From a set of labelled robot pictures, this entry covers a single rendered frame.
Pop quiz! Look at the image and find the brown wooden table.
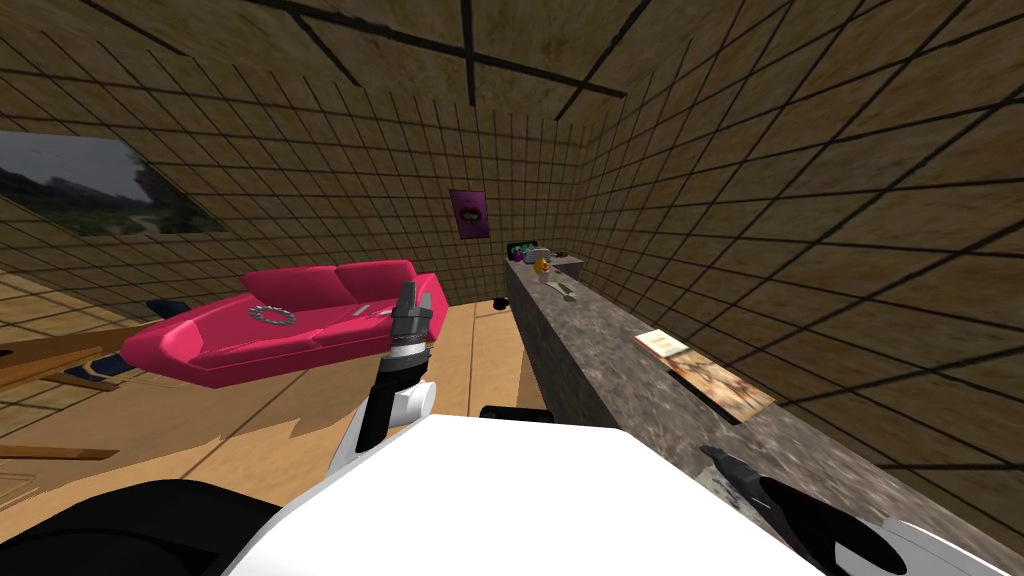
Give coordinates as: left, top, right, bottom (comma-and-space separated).
0, 325, 144, 394

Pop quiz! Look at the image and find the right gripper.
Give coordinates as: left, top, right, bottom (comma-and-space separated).
699, 443, 781, 523

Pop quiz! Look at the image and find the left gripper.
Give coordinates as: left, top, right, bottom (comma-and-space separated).
389, 280, 435, 347

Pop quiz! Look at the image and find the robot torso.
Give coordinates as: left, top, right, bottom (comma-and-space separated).
222, 405, 825, 576

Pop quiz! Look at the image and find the small tan book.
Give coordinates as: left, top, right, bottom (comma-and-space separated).
634, 328, 691, 360

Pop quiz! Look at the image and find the large orange brown book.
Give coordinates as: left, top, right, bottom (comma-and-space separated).
663, 348, 777, 425

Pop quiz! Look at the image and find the purple wall poster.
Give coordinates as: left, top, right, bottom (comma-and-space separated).
448, 188, 492, 241

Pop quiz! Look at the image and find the pink sofa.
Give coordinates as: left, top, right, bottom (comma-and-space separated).
119, 259, 449, 391

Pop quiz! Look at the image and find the landscape wall picture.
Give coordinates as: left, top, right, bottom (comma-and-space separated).
0, 130, 228, 239

